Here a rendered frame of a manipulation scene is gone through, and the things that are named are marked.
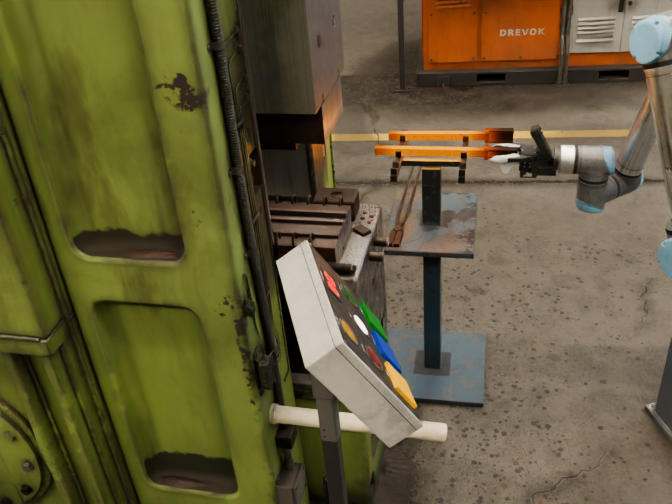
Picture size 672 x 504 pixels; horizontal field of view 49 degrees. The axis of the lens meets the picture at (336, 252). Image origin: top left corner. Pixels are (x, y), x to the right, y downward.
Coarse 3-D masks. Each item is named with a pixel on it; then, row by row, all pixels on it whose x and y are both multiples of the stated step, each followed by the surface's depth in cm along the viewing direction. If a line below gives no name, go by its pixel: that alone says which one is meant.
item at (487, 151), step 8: (376, 152) 244; (384, 152) 244; (392, 152) 243; (408, 152) 242; (416, 152) 241; (424, 152) 241; (432, 152) 240; (440, 152) 240; (448, 152) 239; (456, 152) 238; (472, 152) 237; (480, 152) 237; (488, 152) 237; (496, 152) 236; (504, 152) 236; (512, 152) 235
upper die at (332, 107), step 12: (336, 84) 181; (336, 96) 181; (324, 108) 171; (336, 108) 182; (264, 120) 173; (276, 120) 172; (288, 120) 172; (300, 120) 171; (312, 120) 170; (324, 120) 171; (336, 120) 183; (264, 132) 175; (276, 132) 174; (288, 132) 174; (300, 132) 173; (312, 132) 172; (324, 132) 172
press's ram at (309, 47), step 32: (256, 0) 153; (288, 0) 151; (320, 0) 162; (256, 32) 156; (288, 32) 155; (320, 32) 163; (256, 64) 160; (288, 64) 159; (320, 64) 165; (256, 96) 165; (288, 96) 163; (320, 96) 167
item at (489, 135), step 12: (396, 132) 253; (408, 132) 252; (420, 132) 251; (432, 132) 251; (444, 132) 250; (456, 132) 249; (468, 132) 249; (480, 132) 248; (492, 132) 247; (504, 132) 246
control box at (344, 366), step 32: (288, 256) 152; (320, 256) 154; (288, 288) 144; (320, 288) 138; (320, 320) 131; (352, 320) 142; (320, 352) 126; (352, 352) 126; (352, 384) 130; (384, 384) 132; (384, 416) 136; (416, 416) 138
